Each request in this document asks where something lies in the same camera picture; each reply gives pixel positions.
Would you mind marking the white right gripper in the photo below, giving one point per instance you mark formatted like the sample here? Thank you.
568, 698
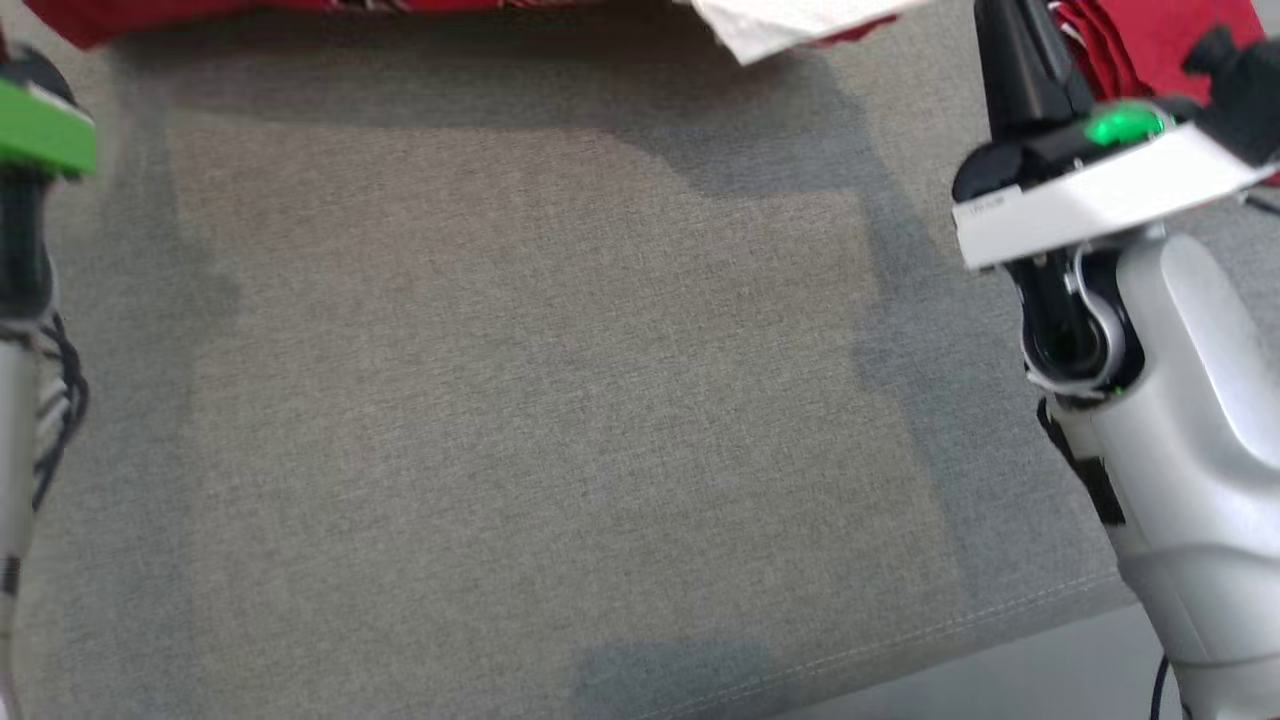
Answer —
1080, 200

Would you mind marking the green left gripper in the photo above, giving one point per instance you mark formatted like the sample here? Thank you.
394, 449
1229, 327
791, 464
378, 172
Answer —
40, 130

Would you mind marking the red shorts with white trim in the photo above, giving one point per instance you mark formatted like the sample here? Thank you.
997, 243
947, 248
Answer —
1150, 40

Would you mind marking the red and white jersey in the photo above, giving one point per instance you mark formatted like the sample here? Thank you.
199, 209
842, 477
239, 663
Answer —
780, 25

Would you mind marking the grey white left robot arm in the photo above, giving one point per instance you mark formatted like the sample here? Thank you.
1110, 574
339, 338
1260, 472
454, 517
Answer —
20, 420

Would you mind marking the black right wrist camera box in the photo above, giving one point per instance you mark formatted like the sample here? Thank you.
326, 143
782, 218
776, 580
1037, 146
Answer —
1250, 90

